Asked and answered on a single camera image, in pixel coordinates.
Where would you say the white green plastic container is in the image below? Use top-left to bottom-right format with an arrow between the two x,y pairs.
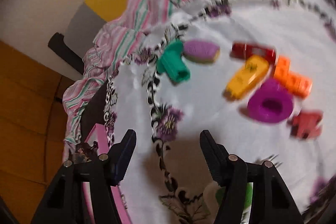
203,181 -> 253,223

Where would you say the magenta plastic funnel cup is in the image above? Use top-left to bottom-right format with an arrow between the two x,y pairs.
247,78 -> 294,123

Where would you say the red puzzle piece block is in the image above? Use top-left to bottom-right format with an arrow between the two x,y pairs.
288,110 -> 323,139

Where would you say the yellow plastic case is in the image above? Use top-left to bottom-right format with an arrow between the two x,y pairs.
223,55 -> 270,101

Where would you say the green flanged plastic toy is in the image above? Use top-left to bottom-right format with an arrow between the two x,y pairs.
156,39 -> 190,84

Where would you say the red glossy bottle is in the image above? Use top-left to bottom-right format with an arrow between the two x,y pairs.
230,41 -> 276,65

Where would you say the orange cube block toy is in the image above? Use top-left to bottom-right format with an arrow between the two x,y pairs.
273,56 -> 313,98

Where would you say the brown scalp massage brush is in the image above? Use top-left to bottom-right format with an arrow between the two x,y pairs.
75,141 -> 98,163

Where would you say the pink shallow tray box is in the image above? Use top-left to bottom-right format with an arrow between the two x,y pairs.
81,123 -> 133,224

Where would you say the wooden panel cabinet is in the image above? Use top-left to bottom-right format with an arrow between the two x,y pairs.
1,43 -> 74,223

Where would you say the white embroidered floral tablecloth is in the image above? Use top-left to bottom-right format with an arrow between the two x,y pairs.
105,0 -> 335,223

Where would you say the black rolled mat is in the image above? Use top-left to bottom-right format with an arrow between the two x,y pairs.
48,32 -> 84,75

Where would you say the pink green striped cloth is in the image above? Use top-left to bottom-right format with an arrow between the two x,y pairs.
63,0 -> 189,151

